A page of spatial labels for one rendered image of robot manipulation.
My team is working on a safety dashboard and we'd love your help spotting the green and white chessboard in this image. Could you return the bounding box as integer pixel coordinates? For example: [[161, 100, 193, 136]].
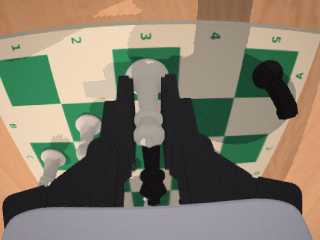
[[0, 20, 320, 182]]

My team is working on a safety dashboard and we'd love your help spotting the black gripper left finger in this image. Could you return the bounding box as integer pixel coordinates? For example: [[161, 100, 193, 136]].
[[2, 75, 136, 229]]

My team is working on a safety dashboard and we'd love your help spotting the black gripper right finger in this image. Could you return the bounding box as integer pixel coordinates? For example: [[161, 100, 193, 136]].
[[161, 74, 302, 214]]

